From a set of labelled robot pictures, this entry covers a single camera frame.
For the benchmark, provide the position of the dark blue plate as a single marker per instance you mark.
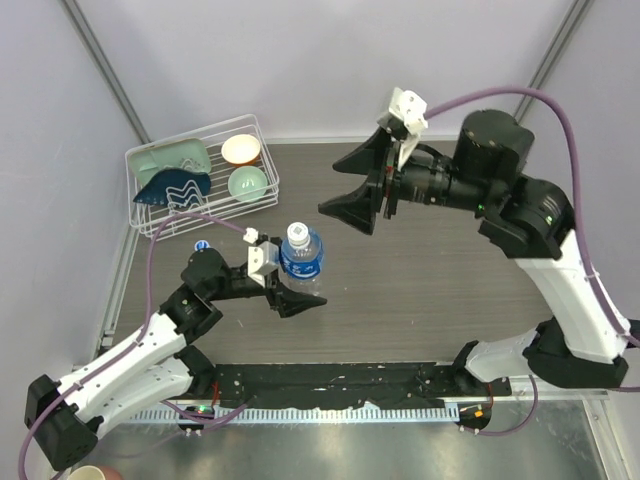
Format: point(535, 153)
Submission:
point(171, 185)

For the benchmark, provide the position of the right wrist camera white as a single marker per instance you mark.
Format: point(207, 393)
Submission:
point(404, 119)

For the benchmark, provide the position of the clear unlabelled plastic bottle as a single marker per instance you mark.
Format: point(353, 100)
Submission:
point(205, 246)

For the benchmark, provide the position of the blue labelled plastic bottle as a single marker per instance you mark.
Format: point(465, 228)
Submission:
point(303, 266)

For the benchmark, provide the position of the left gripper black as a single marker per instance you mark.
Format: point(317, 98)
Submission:
point(283, 300)

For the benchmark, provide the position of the cream cup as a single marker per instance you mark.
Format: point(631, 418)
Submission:
point(87, 472)

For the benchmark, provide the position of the pink cup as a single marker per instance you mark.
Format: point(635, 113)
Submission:
point(109, 473)

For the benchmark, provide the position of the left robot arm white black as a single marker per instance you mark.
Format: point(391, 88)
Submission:
point(67, 417)

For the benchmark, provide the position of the white wire dish rack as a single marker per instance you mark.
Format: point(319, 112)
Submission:
point(147, 218)

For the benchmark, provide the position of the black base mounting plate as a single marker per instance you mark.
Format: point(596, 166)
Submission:
point(335, 386)

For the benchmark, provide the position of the mint green plate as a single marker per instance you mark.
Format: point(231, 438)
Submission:
point(188, 154)

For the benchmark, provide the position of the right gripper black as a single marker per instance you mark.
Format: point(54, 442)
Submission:
point(376, 155)

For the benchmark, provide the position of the mint green bowl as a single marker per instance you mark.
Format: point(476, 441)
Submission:
point(247, 184)

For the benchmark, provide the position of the orange white bowl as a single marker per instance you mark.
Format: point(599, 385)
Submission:
point(241, 150)

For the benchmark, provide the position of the slotted cable duct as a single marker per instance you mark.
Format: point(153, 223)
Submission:
point(368, 413)

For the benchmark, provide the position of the plain white bottle cap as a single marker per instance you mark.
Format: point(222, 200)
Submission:
point(298, 235)

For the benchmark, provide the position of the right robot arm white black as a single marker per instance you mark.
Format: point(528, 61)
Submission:
point(530, 220)

